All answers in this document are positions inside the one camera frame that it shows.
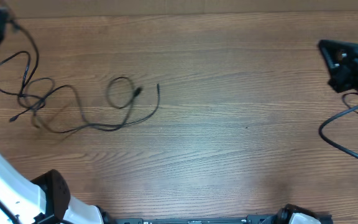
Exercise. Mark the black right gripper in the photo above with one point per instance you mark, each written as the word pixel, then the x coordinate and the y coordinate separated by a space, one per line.
pixel 339 70

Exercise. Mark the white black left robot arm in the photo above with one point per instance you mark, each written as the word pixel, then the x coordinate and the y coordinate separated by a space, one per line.
pixel 45 199

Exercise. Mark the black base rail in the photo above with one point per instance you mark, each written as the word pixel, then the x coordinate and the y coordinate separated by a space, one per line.
pixel 289 214

